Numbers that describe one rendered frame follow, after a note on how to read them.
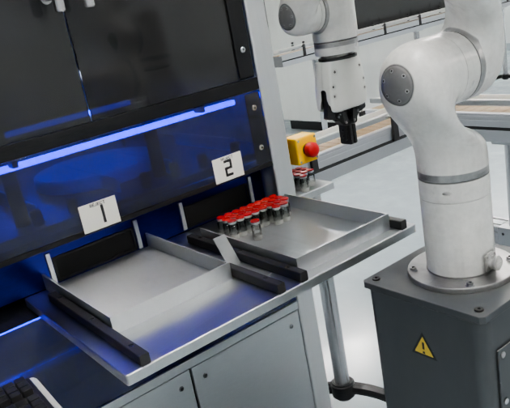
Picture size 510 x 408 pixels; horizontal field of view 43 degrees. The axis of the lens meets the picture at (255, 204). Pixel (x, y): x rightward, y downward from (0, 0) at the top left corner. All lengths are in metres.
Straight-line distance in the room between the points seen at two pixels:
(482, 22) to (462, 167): 0.23
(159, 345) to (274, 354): 0.71
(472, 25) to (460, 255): 0.38
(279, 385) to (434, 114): 1.01
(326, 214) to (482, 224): 0.48
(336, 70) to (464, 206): 0.35
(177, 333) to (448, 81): 0.60
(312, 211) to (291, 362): 0.47
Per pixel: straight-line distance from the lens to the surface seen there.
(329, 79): 1.25
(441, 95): 1.03
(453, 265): 1.17
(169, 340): 1.11
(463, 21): 1.12
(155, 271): 1.40
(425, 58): 1.03
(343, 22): 1.24
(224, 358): 1.67
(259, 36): 1.60
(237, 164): 1.57
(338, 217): 1.50
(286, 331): 1.77
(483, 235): 1.17
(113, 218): 1.42
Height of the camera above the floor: 1.39
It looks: 17 degrees down
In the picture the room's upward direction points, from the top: 11 degrees counter-clockwise
